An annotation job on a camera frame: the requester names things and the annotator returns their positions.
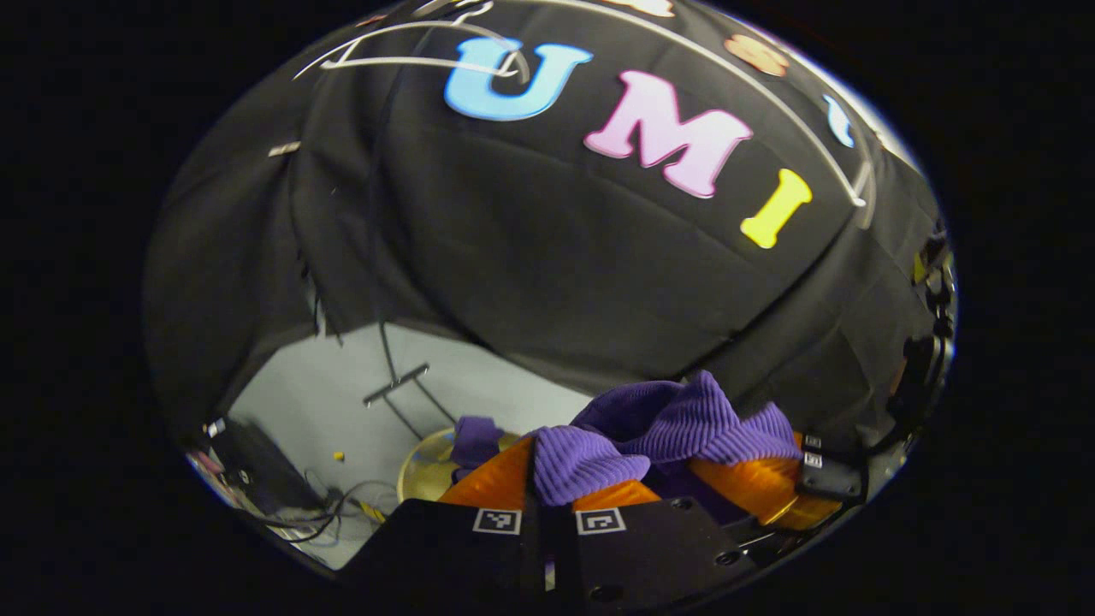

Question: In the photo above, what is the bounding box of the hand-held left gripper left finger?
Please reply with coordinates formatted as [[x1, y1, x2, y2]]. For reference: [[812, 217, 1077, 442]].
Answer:
[[338, 435, 548, 604]]

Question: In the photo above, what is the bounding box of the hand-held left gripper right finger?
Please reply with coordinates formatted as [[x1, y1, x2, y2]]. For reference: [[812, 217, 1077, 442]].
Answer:
[[544, 477, 762, 604]]

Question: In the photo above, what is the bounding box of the beige laundry hamper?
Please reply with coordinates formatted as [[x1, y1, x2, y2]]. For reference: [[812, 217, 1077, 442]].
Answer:
[[396, 426, 531, 504]]

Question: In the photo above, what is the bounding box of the purple ribbed jacket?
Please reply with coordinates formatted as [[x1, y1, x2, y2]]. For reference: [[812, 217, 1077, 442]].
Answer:
[[449, 370, 805, 527]]

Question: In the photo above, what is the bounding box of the black clothes rack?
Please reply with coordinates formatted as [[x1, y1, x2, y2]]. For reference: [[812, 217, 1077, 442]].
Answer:
[[362, 0, 878, 441]]

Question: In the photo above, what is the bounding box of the white clothes hanger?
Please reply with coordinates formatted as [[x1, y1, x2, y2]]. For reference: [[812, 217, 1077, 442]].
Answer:
[[293, 0, 531, 82]]

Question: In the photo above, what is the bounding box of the black floor box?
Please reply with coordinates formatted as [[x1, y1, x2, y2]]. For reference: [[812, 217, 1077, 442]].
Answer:
[[214, 417, 330, 517]]

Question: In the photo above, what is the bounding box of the black backdrop cloth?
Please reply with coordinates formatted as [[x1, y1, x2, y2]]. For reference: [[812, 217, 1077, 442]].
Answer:
[[145, 0, 950, 446]]

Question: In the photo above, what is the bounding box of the bundle of floor cables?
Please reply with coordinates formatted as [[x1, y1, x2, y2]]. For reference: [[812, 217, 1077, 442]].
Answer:
[[257, 479, 403, 546]]

